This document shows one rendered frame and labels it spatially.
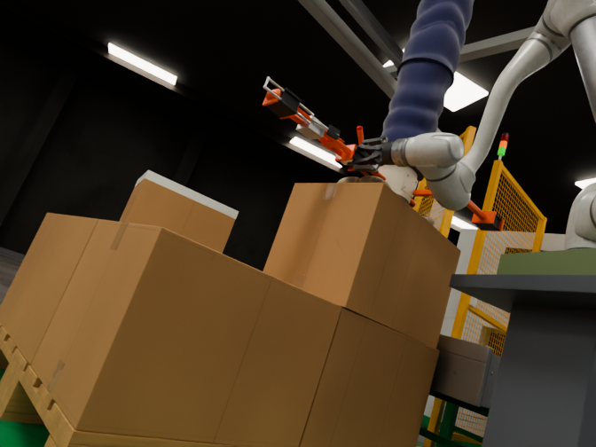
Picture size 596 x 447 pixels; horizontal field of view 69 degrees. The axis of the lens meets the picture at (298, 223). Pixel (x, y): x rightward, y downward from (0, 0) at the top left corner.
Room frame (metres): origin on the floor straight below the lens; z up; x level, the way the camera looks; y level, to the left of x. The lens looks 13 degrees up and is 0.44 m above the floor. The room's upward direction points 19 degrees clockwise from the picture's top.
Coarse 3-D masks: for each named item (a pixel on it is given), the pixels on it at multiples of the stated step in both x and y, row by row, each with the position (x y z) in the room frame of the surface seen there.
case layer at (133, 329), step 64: (64, 256) 1.28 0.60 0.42; (128, 256) 0.95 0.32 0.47; (192, 256) 0.93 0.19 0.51; (0, 320) 1.55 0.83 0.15; (64, 320) 1.10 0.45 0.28; (128, 320) 0.88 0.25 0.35; (192, 320) 0.97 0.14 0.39; (256, 320) 1.07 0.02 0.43; (320, 320) 1.21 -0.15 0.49; (64, 384) 0.98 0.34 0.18; (128, 384) 0.91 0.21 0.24; (192, 384) 1.00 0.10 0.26; (256, 384) 1.12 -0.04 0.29; (320, 384) 1.26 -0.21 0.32; (384, 384) 1.45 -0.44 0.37
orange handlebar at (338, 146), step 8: (272, 96) 1.19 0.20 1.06; (304, 112) 1.26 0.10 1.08; (296, 120) 1.29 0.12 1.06; (328, 136) 1.33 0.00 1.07; (328, 144) 1.37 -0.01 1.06; (336, 144) 1.36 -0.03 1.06; (336, 152) 1.42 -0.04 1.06; (344, 152) 1.40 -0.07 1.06; (384, 176) 1.53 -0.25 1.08; (416, 192) 1.55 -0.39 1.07; (424, 192) 1.52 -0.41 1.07; (472, 208) 1.50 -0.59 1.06; (480, 216) 1.55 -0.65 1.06
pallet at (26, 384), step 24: (0, 336) 1.47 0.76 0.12; (0, 360) 1.59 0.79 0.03; (24, 360) 1.22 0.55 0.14; (0, 384) 1.29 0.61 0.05; (24, 384) 1.15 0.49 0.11; (0, 408) 1.22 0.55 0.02; (24, 408) 1.22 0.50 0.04; (48, 408) 1.00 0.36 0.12; (72, 432) 0.87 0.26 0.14; (96, 432) 0.90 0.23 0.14
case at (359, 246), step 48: (336, 192) 1.38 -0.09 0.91; (384, 192) 1.26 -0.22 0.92; (288, 240) 1.49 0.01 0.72; (336, 240) 1.33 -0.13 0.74; (384, 240) 1.31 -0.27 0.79; (432, 240) 1.50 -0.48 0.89; (336, 288) 1.29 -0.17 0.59; (384, 288) 1.36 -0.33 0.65; (432, 288) 1.56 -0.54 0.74; (432, 336) 1.62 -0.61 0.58
